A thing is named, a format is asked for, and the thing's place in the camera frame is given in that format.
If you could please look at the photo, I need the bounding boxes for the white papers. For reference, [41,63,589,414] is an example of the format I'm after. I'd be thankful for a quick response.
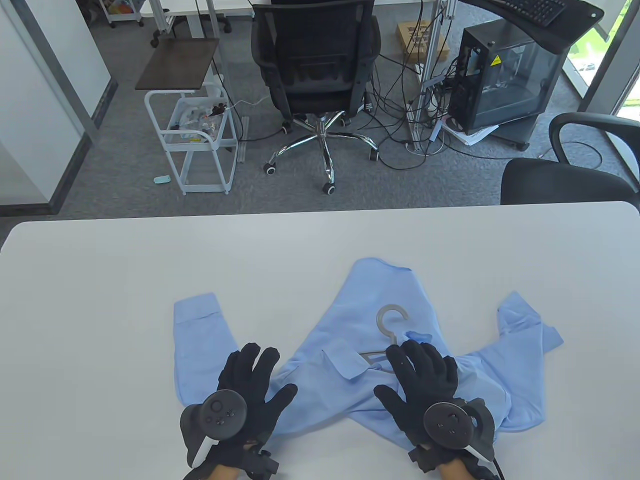
[442,120,501,147]

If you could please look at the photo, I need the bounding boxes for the white desk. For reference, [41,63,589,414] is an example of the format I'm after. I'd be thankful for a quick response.
[140,0,258,40]

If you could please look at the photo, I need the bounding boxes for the person's left hand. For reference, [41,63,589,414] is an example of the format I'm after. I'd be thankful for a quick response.
[185,342,299,479]

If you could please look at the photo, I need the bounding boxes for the black handheld controller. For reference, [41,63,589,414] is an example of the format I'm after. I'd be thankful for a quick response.
[424,398,498,463]
[180,389,249,467]

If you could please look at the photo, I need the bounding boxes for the white rolling cart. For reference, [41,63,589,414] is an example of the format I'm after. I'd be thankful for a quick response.
[144,82,239,196]

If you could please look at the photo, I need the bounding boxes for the person's right forearm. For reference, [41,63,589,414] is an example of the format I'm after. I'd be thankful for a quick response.
[440,460,481,480]

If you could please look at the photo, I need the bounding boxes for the person's right hand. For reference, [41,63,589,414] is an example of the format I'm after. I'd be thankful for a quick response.
[374,340,483,473]

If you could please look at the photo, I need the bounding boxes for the cardboard box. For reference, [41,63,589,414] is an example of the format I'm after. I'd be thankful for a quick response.
[395,20,451,63]

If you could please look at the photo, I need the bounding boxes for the black armchair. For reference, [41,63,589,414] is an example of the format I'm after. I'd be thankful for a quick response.
[500,112,640,206]

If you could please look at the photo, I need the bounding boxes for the person's left forearm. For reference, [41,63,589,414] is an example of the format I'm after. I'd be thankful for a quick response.
[197,464,241,480]

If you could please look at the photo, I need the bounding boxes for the dark wooden side table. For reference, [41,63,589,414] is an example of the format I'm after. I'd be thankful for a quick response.
[135,37,221,92]

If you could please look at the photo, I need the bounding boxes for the gray plastic hanger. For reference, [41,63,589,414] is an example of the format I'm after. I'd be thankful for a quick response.
[359,304,412,375]

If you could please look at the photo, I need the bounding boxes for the clear storage bin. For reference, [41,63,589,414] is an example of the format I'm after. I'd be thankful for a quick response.
[167,97,226,146]

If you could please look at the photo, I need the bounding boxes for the black mesh office chair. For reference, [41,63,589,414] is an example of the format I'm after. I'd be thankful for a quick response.
[250,0,383,196]

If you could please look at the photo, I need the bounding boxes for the white storage trolley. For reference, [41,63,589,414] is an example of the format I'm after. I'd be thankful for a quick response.
[97,0,146,28]

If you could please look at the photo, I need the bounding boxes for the black desk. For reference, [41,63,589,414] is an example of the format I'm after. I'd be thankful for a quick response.
[457,0,606,53]

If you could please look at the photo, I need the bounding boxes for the light blue long-sleeve shirt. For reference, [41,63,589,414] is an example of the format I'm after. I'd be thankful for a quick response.
[172,257,565,456]

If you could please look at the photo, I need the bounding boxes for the tangle of black cables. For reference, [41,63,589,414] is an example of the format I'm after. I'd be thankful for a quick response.
[362,50,606,173]

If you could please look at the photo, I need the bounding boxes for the black keyboard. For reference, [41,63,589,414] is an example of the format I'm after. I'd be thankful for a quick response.
[492,0,568,27]

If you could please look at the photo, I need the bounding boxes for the black computer tower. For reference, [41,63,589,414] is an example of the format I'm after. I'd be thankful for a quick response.
[446,21,568,136]

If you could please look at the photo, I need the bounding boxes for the black computer stand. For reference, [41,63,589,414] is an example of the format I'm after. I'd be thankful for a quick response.
[495,117,538,151]

